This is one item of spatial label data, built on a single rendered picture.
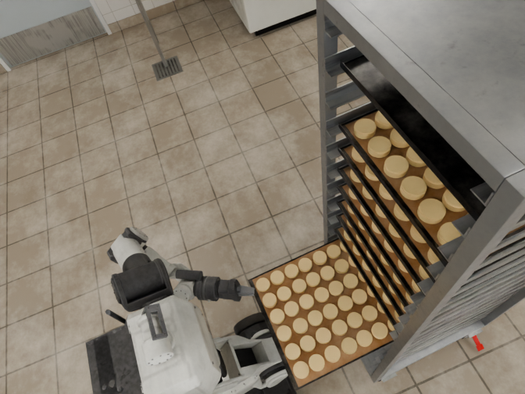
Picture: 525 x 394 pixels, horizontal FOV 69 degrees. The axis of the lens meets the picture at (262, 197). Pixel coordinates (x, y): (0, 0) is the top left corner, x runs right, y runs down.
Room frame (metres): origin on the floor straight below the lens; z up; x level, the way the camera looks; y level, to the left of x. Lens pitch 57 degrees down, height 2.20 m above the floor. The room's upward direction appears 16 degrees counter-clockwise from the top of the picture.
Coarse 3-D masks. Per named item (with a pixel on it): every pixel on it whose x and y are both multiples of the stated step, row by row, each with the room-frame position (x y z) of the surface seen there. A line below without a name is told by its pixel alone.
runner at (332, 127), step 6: (360, 108) 0.61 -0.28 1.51; (366, 108) 0.62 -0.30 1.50; (372, 108) 0.62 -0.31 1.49; (342, 114) 0.61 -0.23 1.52; (348, 114) 0.61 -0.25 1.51; (354, 114) 0.61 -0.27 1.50; (360, 114) 0.61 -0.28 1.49; (330, 120) 0.60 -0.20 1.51; (336, 120) 0.60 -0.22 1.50; (342, 120) 0.61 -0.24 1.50; (348, 120) 0.61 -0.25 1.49; (330, 126) 0.60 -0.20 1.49; (336, 126) 0.60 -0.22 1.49; (330, 132) 0.59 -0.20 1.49; (336, 132) 0.58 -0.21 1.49
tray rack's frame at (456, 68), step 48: (336, 0) 0.58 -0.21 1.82; (384, 0) 0.55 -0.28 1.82; (432, 0) 0.52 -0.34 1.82; (480, 0) 0.48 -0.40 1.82; (384, 48) 0.44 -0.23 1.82; (432, 48) 0.41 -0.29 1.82; (480, 48) 0.39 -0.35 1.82; (432, 96) 0.33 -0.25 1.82; (480, 96) 0.31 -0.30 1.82; (480, 144) 0.24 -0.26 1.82
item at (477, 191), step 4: (480, 184) 0.22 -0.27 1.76; (484, 184) 0.21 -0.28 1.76; (472, 188) 0.21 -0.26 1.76; (476, 188) 0.21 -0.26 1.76; (480, 188) 0.21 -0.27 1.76; (484, 188) 0.21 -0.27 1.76; (488, 188) 0.21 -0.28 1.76; (476, 192) 0.21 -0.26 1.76; (480, 192) 0.20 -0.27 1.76; (484, 192) 0.20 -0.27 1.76; (488, 192) 0.20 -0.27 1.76; (492, 192) 0.19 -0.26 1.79; (476, 196) 0.20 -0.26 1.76; (480, 196) 0.20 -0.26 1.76; (484, 196) 0.20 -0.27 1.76; (488, 196) 0.20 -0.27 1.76; (492, 196) 0.19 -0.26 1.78; (480, 200) 0.20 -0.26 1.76; (484, 200) 0.19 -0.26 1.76; (488, 200) 0.19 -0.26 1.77; (484, 204) 0.19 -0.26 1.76
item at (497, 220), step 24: (504, 192) 0.18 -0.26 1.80; (480, 216) 0.18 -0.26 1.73; (504, 216) 0.16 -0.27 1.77; (480, 240) 0.17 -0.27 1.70; (456, 264) 0.17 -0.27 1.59; (432, 288) 0.18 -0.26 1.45; (456, 288) 0.16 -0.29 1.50; (432, 312) 0.16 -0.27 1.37; (408, 336) 0.16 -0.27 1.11; (384, 360) 0.18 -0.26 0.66
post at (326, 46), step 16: (320, 0) 0.61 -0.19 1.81; (320, 16) 0.61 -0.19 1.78; (320, 32) 0.61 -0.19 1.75; (320, 48) 0.62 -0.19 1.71; (336, 48) 0.61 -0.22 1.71; (320, 64) 0.62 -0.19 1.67; (320, 80) 0.62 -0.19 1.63; (336, 80) 0.61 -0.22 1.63; (320, 96) 0.62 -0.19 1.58; (320, 112) 0.62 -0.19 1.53; (336, 112) 0.61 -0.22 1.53; (320, 128) 0.63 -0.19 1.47
